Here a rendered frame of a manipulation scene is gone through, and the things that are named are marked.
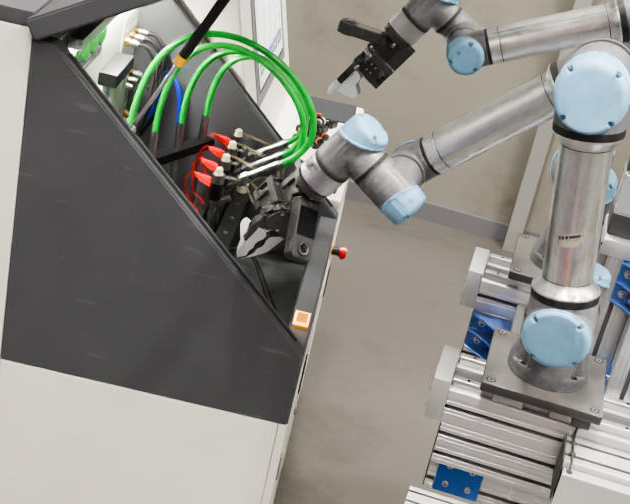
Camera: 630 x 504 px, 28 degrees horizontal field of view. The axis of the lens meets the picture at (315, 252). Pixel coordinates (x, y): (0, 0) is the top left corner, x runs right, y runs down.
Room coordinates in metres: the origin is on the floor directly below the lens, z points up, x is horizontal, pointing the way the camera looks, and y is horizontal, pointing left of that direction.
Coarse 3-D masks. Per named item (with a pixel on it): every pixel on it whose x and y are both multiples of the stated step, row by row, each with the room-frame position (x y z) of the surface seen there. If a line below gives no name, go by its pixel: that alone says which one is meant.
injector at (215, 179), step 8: (216, 176) 2.40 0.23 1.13; (224, 176) 2.41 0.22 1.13; (216, 184) 2.40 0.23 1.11; (216, 192) 2.40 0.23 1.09; (208, 200) 2.40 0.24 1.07; (216, 200) 2.40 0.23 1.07; (224, 200) 2.40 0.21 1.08; (208, 208) 2.41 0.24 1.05; (216, 208) 2.41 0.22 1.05; (208, 216) 2.40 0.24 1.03; (208, 224) 2.40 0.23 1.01
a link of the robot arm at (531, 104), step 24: (576, 48) 2.04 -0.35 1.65; (552, 72) 2.05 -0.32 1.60; (504, 96) 2.08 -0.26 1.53; (528, 96) 2.06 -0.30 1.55; (552, 96) 2.04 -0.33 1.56; (456, 120) 2.10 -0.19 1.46; (480, 120) 2.07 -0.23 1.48; (504, 120) 2.06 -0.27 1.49; (528, 120) 2.05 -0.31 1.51; (408, 144) 2.13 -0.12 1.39; (432, 144) 2.09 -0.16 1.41; (456, 144) 2.07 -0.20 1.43; (480, 144) 2.07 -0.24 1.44; (432, 168) 2.08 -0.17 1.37
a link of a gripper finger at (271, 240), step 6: (270, 234) 2.04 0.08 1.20; (276, 234) 2.04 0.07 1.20; (264, 240) 2.04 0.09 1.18; (270, 240) 2.03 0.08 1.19; (276, 240) 2.04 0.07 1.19; (258, 246) 2.04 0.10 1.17; (264, 246) 2.04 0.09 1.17; (270, 246) 2.04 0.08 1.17; (252, 252) 2.04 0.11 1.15; (258, 252) 2.04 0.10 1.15; (264, 252) 2.04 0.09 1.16
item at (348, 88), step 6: (354, 72) 2.65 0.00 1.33; (354, 78) 2.66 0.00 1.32; (336, 84) 2.65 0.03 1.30; (342, 84) 2.66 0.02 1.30; (348, 84) 2.66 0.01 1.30; (354, 84) 2.65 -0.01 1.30; (330, 90) 2.66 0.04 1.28; (342, 90) 2.66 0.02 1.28; (348, 90) 2.65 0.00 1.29; (354, 90) 2.65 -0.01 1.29; (348, 96) 2.65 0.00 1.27; (354, 96) 2.65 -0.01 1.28
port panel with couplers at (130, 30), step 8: (128, 16) 2.62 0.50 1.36; (136, 16) 2.70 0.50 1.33; (128, 24) 2.63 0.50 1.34; (136, 24) 2.71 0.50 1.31; (128, 32) 2.64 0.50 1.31; (136, 32) 2.70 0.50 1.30; (144, 32) 2.70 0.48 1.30; (128, 40) 2.61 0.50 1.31; (136, 40) 2.62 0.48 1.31; (120, 48) 2.59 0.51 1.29; (128, 48) 2.66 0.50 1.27; (136, 72) 2.70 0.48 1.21; (128, 80) 2.66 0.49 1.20; (136, 80) 2.66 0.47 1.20; (128, 88) 2.61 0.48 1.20; (128, 112) 2.70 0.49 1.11
